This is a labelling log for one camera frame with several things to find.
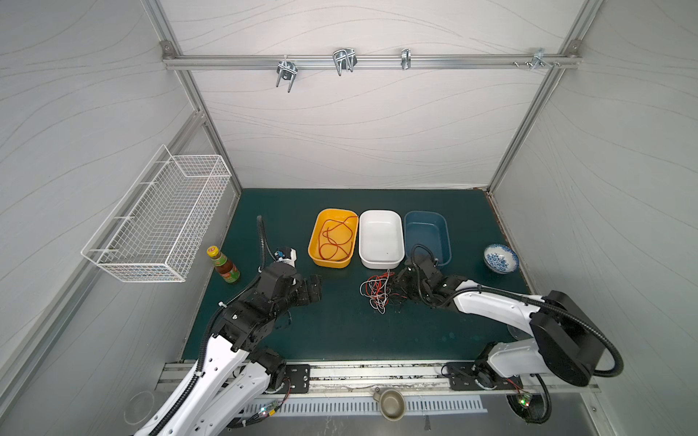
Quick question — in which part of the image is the cable bundle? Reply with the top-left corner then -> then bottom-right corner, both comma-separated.
358,269 -> 407,315

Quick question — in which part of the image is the red cable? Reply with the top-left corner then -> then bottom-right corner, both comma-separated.
317,214 -> 359,263

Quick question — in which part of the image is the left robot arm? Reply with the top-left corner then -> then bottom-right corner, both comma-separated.
138,262 -> 322,435

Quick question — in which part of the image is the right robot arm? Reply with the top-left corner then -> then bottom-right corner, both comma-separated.
394,254 -> 625,390

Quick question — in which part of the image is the blue plastic tray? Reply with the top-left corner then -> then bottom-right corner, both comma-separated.
404,211 -> 452,267

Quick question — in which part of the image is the white plastic tray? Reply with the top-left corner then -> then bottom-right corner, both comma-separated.
358,210 -> 405,270

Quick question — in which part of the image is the sauce bottle yellow cap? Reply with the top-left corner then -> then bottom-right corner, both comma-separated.
206,245 -> 240,283

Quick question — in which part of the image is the yellow plastic tray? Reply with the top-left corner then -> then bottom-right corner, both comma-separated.
307,208 -> 359,269

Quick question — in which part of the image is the blue white ceramic bowl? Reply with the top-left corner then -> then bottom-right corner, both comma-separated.
484,243 -> 520,274

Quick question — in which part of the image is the olive green cup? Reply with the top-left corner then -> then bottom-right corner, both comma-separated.
373,388 -> 406,421

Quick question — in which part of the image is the clear glass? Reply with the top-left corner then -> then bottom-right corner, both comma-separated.
123,391 -> 161,428

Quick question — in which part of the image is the left metal u-bolt clamp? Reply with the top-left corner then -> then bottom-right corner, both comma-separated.
276,60 -> 298,93

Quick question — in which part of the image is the metal u-bolt clamp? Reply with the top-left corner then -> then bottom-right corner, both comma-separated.
276,60 -> 298,93
332,48 -> 357,76

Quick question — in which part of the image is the middle metal u-bolt clamp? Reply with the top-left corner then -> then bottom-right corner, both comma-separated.
332,48 -> 357,76

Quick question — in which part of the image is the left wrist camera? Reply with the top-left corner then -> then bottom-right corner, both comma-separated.
274,246 -> 297,267

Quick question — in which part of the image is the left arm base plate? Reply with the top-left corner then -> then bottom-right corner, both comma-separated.
268,364 -> 311,394

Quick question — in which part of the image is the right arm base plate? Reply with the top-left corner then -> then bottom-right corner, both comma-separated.
440,362 -> 523,392

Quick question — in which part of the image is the white vented cable duct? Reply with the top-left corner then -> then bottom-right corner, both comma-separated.
276,395 -> 488,418

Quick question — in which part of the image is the white wire basket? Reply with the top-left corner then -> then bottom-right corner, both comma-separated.
81,145 -> 231,283

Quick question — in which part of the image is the small metal bracket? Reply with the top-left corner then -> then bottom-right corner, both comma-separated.
401,48 -> 412,71

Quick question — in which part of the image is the right metal hook bracket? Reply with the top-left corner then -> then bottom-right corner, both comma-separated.
512,48 -> 562,71

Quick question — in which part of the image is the horizontal metal rail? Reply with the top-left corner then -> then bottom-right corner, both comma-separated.
163,53 -> 583,71

